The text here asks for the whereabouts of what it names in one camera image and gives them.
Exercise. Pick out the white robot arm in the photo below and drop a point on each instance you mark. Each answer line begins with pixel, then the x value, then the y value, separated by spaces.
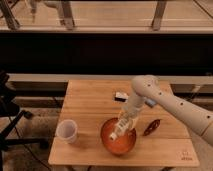
pixel 198 119

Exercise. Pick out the red chili pepper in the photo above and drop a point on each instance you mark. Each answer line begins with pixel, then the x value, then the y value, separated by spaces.
pixel 152 127

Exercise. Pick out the white plastic cup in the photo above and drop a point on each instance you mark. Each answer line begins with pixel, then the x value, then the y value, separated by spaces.
pixel 67 131

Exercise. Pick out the black white small box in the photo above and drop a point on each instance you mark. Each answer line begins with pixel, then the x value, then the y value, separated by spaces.
pixel 121 96

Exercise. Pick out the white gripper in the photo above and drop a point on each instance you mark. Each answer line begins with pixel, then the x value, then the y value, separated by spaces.
pixel 134 105

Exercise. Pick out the wooden table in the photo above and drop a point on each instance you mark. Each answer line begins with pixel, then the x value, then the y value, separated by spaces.
pixel 90 103

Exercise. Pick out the black office chair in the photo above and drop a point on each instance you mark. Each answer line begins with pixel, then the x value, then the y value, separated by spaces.
pixel 13 112

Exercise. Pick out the orange ceramic bowl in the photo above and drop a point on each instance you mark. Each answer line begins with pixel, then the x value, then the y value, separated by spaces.
pixel 120 145

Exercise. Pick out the clear plastic bottle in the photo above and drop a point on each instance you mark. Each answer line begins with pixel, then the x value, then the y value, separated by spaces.
pixel 126 122

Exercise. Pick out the blue sponge block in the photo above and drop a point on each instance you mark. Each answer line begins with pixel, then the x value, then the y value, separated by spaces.
pixel 150 103

